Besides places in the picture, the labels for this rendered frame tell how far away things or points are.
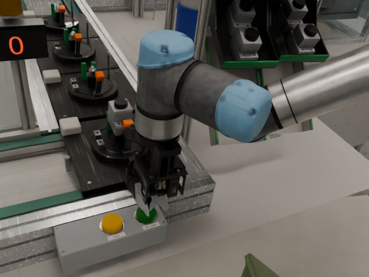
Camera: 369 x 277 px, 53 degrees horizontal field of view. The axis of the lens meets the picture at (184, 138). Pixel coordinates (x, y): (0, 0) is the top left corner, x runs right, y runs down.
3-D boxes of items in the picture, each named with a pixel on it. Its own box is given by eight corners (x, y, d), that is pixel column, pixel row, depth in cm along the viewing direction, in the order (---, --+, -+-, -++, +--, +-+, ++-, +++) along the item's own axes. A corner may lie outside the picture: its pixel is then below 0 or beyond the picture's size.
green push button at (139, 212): (158, 222, 74) (159, 216, 73) (139, 228, 73) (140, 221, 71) (151, 208, 77) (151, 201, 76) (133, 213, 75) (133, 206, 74)
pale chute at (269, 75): (303, 132, 100) (313, 129, 96) (260, 135, 96) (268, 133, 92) (290, 32, 103) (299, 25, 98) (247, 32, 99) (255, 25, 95)
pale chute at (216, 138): (258, 142, 94) (267, 139, 90) (210, 145, 90) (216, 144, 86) (245, 35, 96) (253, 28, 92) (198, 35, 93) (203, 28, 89)
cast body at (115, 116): (134, 133, 84) (135, 107, 80) (115, 136, 83) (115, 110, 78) (122, 113, 90) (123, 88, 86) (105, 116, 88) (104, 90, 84)
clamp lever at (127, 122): (133, 150, 83) (134, 122, 79) (124, 152, 83) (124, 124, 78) (128, 142, 86) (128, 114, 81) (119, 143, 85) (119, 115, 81)
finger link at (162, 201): (156, 228, 69) (160, 195, 64) (145, 206, 73) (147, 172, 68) (171, 224, 71) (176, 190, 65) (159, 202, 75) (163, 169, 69)
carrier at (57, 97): (146, 114, 104) (149, 74, 97) (59, 128, 95) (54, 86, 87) (120, 73, 121) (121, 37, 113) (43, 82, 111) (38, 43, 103)
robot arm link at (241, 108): (282, 103, 53) (218, 75, 57) (269, 83, 43) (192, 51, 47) (258, 151, 54) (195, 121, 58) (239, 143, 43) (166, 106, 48)
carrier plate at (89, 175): (184, 173, 87) (185, 166, 86) (82, 198, 77) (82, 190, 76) (148, 116, 103) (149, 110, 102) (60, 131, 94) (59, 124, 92)
